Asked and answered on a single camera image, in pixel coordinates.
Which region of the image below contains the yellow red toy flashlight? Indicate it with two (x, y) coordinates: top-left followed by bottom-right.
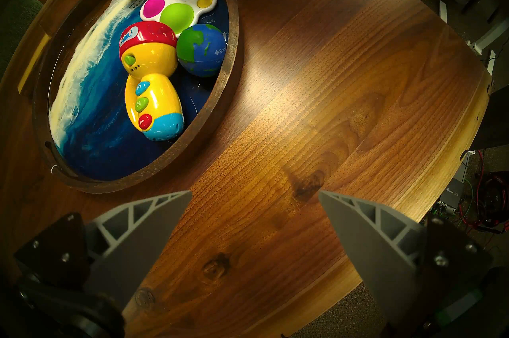
(119, 21), (185, 142)

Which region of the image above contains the white colourful dimple pop toy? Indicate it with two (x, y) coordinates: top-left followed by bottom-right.
(139, 0), (218, 36)

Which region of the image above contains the round wooden ocean resin tray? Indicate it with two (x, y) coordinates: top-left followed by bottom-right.
(33, 0), (244, 195)

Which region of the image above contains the black red cable bundle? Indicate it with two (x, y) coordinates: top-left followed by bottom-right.
(473, 170), (509, 232)

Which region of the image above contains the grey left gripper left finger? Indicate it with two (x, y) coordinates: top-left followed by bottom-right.
(14, 190), (193, 308)

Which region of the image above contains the small grey electronics box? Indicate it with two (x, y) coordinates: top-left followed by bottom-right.
(437, 178), (465, 212)

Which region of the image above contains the green upholstered dining chair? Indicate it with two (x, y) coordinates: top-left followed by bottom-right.
(0, 0), (44, 75)

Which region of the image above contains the blue green globe ball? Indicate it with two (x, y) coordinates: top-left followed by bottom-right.
(176, 24), (228, 78)

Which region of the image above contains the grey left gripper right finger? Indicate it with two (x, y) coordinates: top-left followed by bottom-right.
(318, 190), (495, 326)

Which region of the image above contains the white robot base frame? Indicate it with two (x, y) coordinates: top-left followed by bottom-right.
(439, 0), (509, 75)

